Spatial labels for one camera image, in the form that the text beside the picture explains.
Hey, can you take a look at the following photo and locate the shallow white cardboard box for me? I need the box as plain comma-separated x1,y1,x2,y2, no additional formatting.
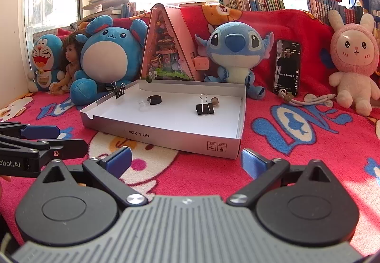
80,79,247,160

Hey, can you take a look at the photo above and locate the brown-haired baby doll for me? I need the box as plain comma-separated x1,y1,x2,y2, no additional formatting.
49,35,85,94

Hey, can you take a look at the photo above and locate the stack of papers and books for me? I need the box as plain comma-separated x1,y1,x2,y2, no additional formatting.
82,0,138,19

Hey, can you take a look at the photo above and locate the triangular pink toy house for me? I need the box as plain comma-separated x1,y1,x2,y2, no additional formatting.
138,3,198,83

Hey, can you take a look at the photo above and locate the pink printed bed blanket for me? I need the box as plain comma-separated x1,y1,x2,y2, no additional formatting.
0,89,380,256

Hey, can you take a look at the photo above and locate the beige lanyard strap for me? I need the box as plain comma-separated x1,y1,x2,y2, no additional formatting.
278,88,338,108

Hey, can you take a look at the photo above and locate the black smartphone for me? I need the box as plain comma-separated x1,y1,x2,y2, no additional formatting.
273,39,301,97

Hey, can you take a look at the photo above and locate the small black binder clip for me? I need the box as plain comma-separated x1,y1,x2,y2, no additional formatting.
111,81,126,100

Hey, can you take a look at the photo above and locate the blue alien plush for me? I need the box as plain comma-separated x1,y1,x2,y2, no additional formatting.
194,21,274,100

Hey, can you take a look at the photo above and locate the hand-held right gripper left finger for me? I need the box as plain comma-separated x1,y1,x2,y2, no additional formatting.
35,146,149,208

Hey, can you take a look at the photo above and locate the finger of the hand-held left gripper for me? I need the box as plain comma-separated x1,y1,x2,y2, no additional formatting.
0,134,90,171
0,122,61,140

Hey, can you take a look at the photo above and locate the small pink box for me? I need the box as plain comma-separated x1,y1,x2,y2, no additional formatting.
193,56,210,71

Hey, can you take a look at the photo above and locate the blue robot cat plush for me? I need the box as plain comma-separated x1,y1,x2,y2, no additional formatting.
27,33,65,92

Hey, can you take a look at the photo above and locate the large black binder clip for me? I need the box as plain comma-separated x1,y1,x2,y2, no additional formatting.
195,94,215,117

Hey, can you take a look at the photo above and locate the pink bunny plush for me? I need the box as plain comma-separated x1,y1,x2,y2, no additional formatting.
328,9,380,117

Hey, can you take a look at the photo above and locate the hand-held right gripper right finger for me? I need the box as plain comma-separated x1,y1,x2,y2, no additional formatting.
226,149,345,207

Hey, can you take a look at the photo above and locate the round blue mouse plush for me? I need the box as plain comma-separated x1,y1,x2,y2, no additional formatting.
70,15,149,106

